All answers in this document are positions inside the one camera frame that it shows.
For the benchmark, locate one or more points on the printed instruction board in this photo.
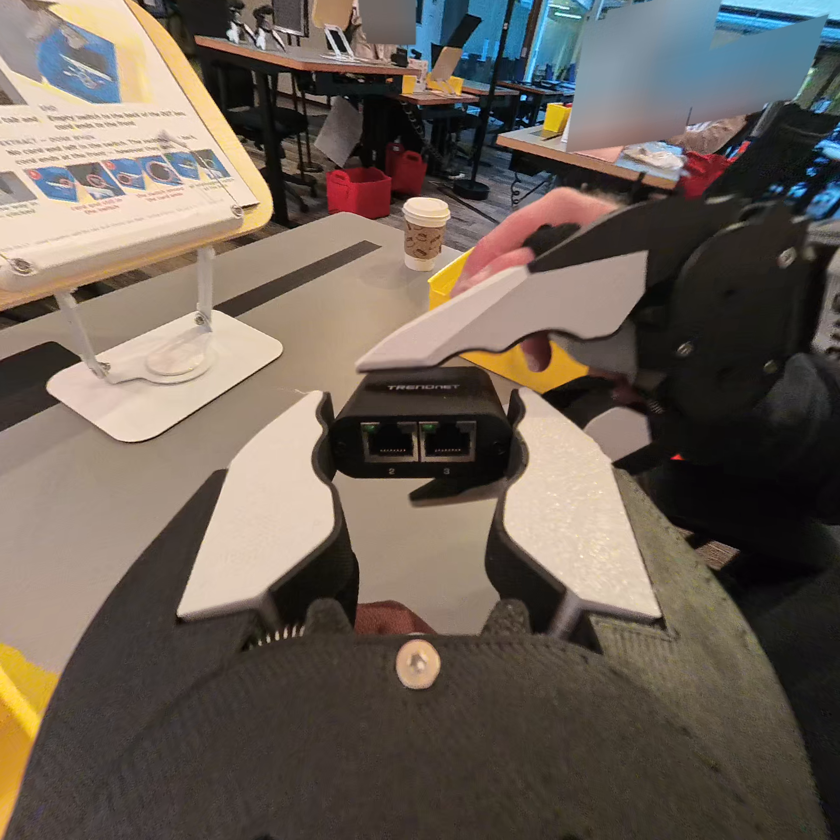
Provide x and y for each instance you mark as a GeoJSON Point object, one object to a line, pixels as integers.
{"type": "Point", "coordinates": [131, 131]}

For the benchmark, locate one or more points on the person's right forearm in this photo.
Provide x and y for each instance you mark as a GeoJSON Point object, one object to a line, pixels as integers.
{"type": "Point", "coordinates": [810, 420]}

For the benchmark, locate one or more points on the person's left hand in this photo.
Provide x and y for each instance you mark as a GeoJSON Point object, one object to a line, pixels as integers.
{"type": "Point", "coordinates": [394, 618]}

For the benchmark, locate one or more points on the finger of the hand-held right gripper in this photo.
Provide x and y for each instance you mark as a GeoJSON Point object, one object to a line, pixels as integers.
{"type": "Point", "coordinates": [620, 436]}
{"type": "Point", "coordinates": [512, 308]}

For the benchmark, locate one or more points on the black network switch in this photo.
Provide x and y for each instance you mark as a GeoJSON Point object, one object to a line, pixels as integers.
{"type": "Point", "coordinates": [420, 400]}

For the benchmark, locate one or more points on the long wooden work table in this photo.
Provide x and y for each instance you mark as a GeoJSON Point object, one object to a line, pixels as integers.
{"type": "Point", "coordinates": [275, 56]}

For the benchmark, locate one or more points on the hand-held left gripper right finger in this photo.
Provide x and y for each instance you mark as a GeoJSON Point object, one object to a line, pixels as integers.
{"type": "Point", "coordinates": [577, 525]}

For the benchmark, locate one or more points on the red storage bin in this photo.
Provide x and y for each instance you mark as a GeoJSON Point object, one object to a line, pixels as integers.
{"type": "Point", "coordinates": [358, 193]}
{"type": "Point", "coordinates": [405, 170]}

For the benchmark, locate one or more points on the paper coffee cup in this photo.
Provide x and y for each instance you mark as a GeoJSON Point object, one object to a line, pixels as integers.
{"type": "Point", "coordinates": [425, 236]}

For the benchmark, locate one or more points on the black desk monitor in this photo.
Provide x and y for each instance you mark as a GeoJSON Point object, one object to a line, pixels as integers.
{"type": "Point", "coordinates": [289, 13]}

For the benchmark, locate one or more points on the yellow divided plastic bin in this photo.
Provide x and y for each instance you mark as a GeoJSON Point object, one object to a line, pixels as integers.
{"type": "Point", "coordinates": [512, 371]}

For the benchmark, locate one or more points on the person's right hand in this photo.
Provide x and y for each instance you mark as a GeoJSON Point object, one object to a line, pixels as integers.
{"type": "Point", "coordinates": [512, 229]}

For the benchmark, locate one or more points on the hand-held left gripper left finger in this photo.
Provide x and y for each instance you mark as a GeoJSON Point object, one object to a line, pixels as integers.
{"type": "Point", "coordinates": [262, 525]}

